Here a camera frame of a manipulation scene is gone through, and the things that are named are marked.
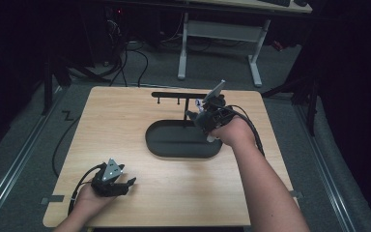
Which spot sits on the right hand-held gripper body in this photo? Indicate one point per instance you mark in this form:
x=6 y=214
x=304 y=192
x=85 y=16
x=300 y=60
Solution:
x=217 y=114

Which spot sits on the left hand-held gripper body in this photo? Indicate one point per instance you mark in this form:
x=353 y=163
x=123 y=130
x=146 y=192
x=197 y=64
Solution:
x=108 y=185

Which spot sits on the black hook rack with tray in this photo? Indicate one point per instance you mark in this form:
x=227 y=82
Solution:
x=177 y=140

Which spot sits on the person's left hand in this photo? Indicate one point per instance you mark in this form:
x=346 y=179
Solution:
x=90 y=203

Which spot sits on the person's right hand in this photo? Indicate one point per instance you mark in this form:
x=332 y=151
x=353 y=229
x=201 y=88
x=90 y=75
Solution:
x=236 y=133

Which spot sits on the grey tape strip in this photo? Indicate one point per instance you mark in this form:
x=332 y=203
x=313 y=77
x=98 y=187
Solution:
x=298 y=194
x=53 y=199

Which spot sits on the black metal stand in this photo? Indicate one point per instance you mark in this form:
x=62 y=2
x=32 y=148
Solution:
x=310 y=103
x=47 y=87

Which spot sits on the black keyboard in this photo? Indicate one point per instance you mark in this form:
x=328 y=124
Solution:
x=275 y=2

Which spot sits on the black computer tower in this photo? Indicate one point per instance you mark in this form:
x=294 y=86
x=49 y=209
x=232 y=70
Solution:
x=114 y=32

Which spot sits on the white frame desk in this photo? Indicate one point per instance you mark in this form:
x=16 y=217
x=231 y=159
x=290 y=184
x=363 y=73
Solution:
x=222 y=32

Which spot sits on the metal floor rail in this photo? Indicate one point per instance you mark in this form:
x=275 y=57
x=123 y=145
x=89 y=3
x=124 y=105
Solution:
x=325 y=167
x=13 y=174

